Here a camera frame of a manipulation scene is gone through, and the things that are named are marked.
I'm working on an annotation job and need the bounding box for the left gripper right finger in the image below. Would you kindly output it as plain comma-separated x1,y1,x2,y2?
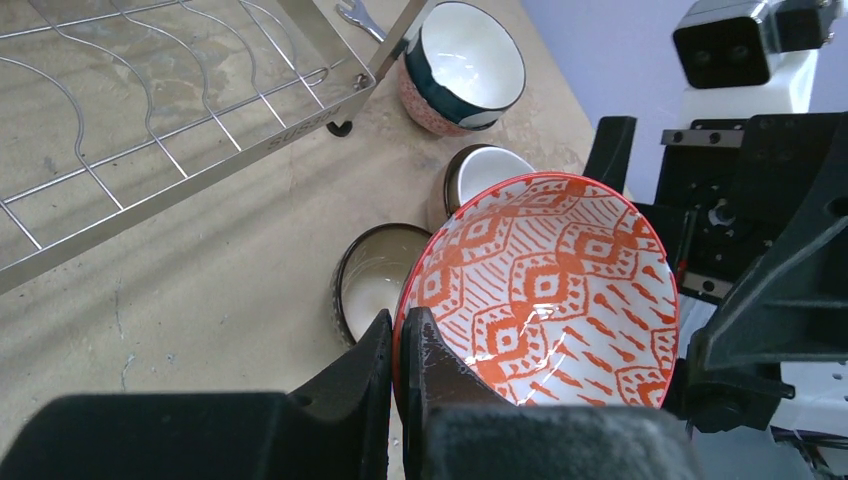
399,306,704,480

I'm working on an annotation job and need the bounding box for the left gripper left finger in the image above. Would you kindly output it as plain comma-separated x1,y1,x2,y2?
1,311,392,479

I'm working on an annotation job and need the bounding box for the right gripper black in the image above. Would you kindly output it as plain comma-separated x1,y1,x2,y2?
583,113,847,433

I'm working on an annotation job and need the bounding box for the beige bowl dark patterned outside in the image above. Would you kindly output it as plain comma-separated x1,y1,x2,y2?
330,223,430,347

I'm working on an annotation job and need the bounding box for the orange diamond pattern bowl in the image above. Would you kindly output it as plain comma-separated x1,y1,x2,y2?
396,171,680,408

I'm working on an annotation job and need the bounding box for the stainless steel dish rack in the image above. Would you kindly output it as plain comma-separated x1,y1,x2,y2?
1,1,431,292

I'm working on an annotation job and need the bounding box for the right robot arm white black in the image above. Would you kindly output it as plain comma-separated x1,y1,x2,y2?
641,113,847,479

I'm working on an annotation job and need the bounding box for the white bowl brown outside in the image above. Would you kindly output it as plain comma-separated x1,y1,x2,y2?
426,144,535,233

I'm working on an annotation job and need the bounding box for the white bowl teal outside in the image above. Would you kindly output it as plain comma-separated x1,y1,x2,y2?
398,1,527,137

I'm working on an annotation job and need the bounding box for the silver wrench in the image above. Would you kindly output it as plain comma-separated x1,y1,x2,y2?
335,0,386,43

